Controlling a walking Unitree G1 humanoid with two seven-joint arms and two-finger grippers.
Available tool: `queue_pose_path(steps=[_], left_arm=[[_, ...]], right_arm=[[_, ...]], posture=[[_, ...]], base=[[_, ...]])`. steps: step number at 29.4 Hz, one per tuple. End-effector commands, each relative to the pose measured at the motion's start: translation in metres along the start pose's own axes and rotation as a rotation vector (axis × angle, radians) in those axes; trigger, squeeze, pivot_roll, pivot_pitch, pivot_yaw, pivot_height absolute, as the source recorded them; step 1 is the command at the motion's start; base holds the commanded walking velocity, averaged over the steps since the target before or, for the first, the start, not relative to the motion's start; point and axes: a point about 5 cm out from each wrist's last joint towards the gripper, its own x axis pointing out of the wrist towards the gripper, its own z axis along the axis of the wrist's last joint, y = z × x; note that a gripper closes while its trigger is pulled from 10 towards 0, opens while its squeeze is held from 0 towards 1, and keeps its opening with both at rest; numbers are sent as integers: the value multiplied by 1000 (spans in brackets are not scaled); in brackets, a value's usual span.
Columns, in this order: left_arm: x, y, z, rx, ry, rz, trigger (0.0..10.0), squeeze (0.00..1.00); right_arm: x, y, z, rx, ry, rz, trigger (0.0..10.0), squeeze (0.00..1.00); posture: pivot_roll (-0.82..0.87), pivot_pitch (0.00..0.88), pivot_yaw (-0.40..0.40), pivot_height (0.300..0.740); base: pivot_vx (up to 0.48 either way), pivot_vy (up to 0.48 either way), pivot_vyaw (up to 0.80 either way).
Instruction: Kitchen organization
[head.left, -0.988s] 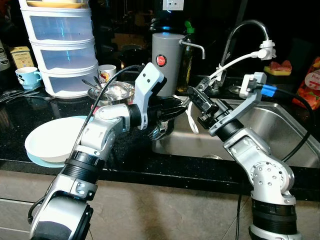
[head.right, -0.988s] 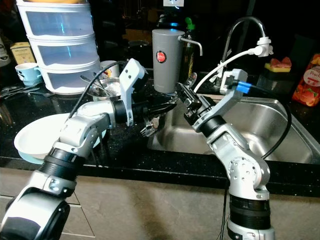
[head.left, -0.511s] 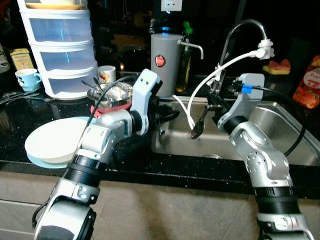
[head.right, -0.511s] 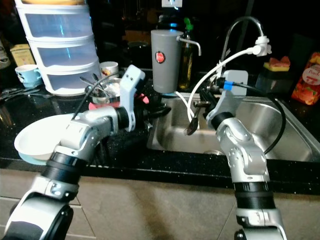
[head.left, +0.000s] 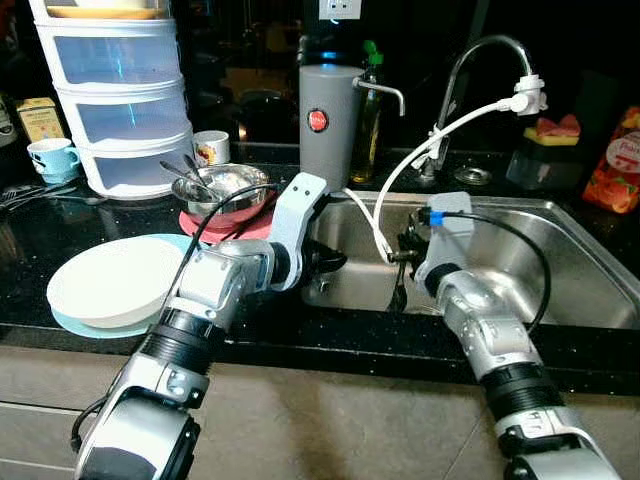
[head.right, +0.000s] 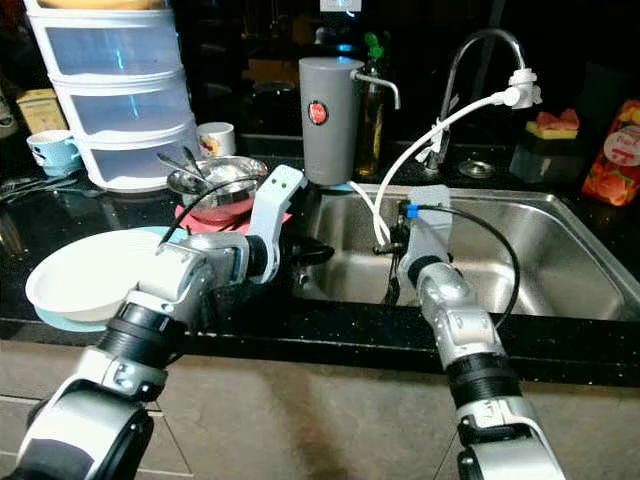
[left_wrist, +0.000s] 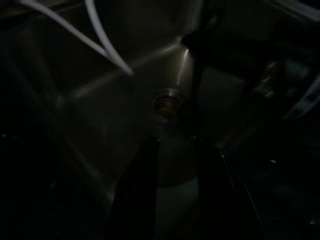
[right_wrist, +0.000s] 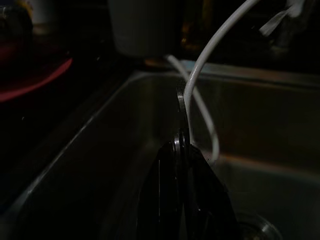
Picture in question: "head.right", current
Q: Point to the peach soap pump bottle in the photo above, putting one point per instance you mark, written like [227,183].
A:
[615,160]

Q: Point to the pale grey wrist camera mount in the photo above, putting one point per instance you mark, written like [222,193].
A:
[280,200]
[430,230]

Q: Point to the white printed mug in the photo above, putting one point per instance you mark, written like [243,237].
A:
[217,140]

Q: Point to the dark sponge holder box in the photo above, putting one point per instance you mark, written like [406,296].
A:
[542,160]

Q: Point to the white faucet diverter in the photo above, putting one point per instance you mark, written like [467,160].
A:
[523,88]

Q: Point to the light blue mug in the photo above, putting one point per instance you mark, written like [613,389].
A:
[55,152]

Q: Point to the green capped oil bottle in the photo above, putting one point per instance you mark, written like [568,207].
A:
[370,135]

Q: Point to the pink and yellow sponge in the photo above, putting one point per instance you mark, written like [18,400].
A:
[557,124]

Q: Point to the pale grey left wrist camera mount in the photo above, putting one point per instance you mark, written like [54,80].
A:
[280,200]

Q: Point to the metal spoon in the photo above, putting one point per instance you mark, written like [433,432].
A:
[190,153]
[168,160]

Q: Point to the stainless steel sink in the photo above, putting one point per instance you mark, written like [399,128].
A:
[560,250]

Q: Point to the white bowl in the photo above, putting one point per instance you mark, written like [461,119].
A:
[90,275]

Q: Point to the yellow box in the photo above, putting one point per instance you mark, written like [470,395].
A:
[40,110]

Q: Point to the stainless steel bowl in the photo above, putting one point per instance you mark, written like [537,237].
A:
[230,178]

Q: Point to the round metal counter hole cover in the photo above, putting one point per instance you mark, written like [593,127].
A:
[475,169]

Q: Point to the pale grey right wrist camera mount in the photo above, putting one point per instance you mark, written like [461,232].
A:
[430,230]

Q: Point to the white wall socket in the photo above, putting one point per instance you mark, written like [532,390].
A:
[341,5]

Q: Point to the metal cutlery piece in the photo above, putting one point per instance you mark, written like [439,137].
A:
[25,183]
[75,191]

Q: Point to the grey water filter canister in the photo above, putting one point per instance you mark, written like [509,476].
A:
[325,150]

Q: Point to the light blue plate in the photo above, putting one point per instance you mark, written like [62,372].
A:
[70,325]

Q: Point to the curved chrome faucet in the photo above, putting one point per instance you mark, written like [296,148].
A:
[450,100]

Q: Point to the pink plate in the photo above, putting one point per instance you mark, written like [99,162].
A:
[225,222]

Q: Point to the tan tray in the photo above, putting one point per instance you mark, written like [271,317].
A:
[100,4]

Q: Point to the white plastic drawer tower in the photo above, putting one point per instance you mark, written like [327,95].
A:
[120,110]

